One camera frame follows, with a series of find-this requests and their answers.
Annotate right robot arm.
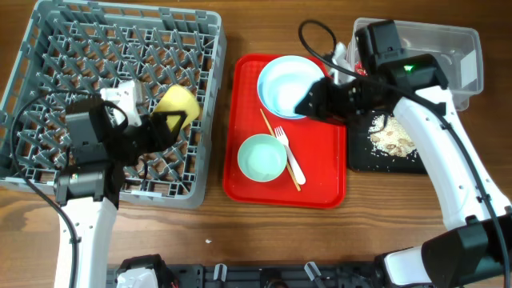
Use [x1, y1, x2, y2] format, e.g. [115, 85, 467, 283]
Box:
[295, 20, 511, 287]

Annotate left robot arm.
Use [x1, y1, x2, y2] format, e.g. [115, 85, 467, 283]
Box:
[55, 98, 187, 287]

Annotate wooden chopstick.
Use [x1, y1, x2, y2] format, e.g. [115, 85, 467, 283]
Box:
[259, 108, 301, 192]

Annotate light green bowl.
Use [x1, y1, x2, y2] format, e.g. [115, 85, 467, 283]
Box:
[237, 134, 287, 182]

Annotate red plastic serving tray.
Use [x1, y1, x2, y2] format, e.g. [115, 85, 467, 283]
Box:
[223, 54, 346, 209]

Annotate light blue round plate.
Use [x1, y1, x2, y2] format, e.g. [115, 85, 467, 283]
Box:
[257, 55, 324, 120]

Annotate rice and nut leftovers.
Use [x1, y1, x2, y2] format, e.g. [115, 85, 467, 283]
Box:
[368, 114, 416, 158]

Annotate yellow plastic cup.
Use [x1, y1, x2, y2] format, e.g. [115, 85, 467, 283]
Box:
[151, 85, 201, 129]

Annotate black plastic tray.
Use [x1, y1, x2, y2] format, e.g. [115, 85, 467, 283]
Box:
[347, 110, 426, 174]

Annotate red snack wrapper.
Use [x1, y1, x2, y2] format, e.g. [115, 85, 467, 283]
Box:
[354, 62, 367, 76]

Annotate grey plastic dishwasher rack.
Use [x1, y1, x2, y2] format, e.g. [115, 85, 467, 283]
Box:
[1, 1, 227, 209]

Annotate clear plastic bin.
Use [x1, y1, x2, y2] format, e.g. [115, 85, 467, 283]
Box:
[345, 17, 485, 112]

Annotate white plastic fork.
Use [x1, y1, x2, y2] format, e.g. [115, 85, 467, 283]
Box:
[274, 126, 306, 185]

